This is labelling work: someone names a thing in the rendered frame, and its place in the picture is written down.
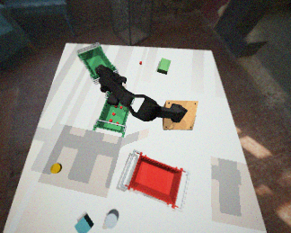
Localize green rectangular block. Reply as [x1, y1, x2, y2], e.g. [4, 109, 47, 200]
[157, 58, 171, 75]

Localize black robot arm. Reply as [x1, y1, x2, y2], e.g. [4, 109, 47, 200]
[94, 64, 188, 122]

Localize green plastic tray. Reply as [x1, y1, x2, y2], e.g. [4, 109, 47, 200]
[93, 99, 129, 138]

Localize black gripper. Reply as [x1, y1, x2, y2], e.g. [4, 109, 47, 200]
[107, 76, 127, 106]

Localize teal block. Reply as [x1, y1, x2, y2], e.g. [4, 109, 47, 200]
[75, 213, 94, 233]

